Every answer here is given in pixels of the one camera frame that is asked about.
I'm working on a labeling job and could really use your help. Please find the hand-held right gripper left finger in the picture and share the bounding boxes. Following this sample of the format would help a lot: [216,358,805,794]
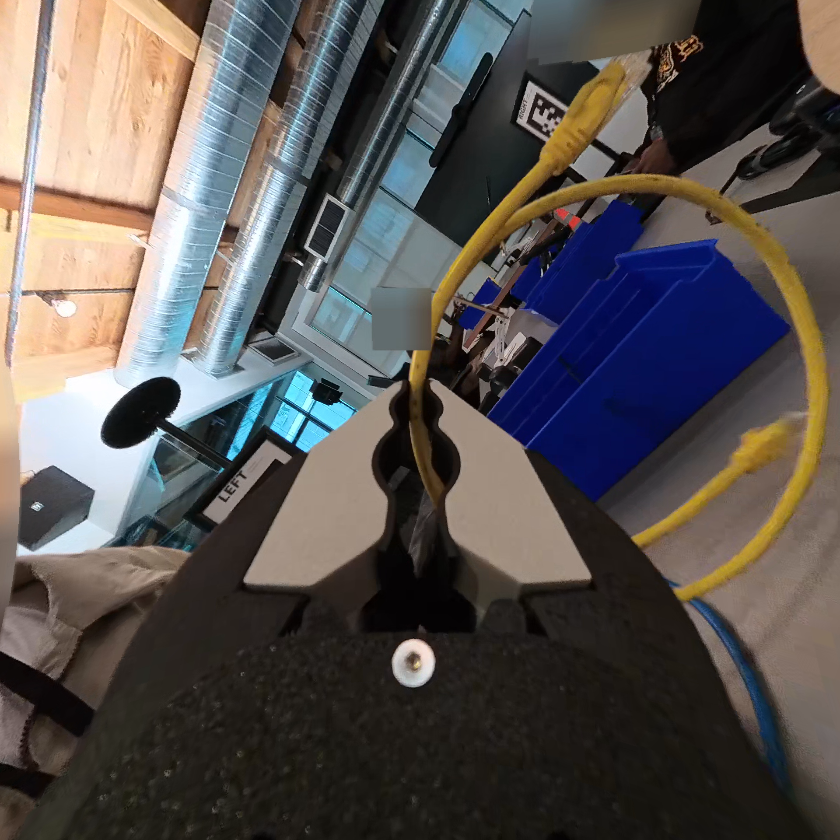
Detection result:
[243,381,416,634]

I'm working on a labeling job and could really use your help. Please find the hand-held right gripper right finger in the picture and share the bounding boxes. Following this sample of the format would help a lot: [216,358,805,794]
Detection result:
[420,386,593,626]

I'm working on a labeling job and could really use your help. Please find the yellow ethernet cable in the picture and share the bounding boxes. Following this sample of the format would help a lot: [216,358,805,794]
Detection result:
[408,58,829,601]

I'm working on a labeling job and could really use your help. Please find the white machine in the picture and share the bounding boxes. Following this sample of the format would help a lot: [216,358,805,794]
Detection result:
[459,315,546,395]

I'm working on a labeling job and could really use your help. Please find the large blue plastic bin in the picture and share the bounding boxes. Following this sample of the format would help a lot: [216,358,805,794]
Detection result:
[487,239,791,503]

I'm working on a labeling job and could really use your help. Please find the black round disc stand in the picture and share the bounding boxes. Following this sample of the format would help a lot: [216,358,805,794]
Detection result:
[100,376,231,470]

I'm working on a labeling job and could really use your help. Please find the small blue plastic bin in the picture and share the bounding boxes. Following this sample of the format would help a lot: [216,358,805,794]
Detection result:
[457,279,503,329]

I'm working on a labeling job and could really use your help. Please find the person's beige jacket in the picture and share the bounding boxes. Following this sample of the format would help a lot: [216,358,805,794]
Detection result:
[0,545,198,840]

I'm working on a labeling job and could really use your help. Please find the black box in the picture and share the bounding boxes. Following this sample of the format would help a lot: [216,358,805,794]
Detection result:
[18,465,95,551]

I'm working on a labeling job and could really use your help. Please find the white vent grille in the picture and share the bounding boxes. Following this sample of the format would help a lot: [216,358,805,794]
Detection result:
[303,193,352,258]

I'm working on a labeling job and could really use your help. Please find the black monitor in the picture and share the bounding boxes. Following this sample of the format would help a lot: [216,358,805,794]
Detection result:
[416,10,631,253]

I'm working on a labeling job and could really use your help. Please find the printed tag sign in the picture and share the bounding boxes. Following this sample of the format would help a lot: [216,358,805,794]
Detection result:
[511,77,572,145]

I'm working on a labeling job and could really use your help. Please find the black webcam bar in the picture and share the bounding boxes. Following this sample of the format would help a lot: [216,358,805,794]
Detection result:
[430,52,493,168]

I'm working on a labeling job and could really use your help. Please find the black computer mouse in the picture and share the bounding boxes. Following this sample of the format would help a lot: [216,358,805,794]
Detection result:
[738,147,785,181]

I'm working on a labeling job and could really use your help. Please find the grey metal conduit pipe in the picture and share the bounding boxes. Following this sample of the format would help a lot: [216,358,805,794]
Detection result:
[5,0,56,365]

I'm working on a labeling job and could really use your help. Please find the black device with screen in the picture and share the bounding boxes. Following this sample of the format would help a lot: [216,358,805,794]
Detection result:
[768,75,840,155]

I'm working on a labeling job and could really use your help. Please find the blue ethernet cable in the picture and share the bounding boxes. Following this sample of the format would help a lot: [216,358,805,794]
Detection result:
[666,577,798,798]

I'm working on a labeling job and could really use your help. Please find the black strap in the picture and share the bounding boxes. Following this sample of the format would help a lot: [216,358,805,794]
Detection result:
[0,653,96,739]

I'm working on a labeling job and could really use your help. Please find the silver air duct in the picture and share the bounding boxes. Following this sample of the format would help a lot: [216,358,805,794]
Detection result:
[197,0,385,378]
[115,0,303,388]
[298,0,470,293]

